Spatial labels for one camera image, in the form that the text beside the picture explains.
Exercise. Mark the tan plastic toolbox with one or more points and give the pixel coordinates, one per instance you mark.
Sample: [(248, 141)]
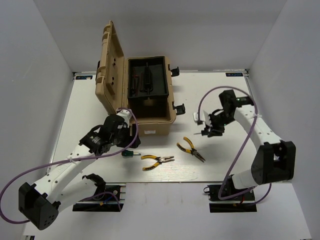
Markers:
[(154, 116)]

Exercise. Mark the green stubby screwdriver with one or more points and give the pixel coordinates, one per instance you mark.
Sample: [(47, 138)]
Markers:
[(203, 132), (129, 153)]

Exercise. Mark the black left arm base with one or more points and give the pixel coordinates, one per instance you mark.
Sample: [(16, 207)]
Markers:
[(110, 202)]

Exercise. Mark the yellow pliers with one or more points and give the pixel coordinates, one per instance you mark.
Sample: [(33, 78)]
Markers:
[(159, 160), (191, 150)]

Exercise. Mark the yellow pliers right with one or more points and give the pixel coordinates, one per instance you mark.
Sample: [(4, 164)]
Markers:
[(191, 150)]

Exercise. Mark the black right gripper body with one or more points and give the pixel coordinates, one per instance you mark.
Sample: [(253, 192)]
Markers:
[(217, 122)]

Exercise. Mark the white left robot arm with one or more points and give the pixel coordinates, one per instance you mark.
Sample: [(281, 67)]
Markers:
[(42, 201)]

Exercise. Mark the black toolbox inner tray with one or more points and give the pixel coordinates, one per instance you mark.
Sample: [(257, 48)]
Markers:
[(155, 77)]

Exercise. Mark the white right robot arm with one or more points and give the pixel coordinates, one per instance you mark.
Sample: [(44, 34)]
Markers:
[(275, 158)]

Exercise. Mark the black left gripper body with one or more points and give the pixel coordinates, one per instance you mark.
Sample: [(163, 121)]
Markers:
[(123, 138)]

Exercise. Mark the yellow pliers centre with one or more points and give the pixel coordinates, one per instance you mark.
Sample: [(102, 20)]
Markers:
[(159, 160)]

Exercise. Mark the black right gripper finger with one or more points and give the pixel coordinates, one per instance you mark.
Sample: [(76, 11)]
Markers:
[(208, 128), (214, 133)]

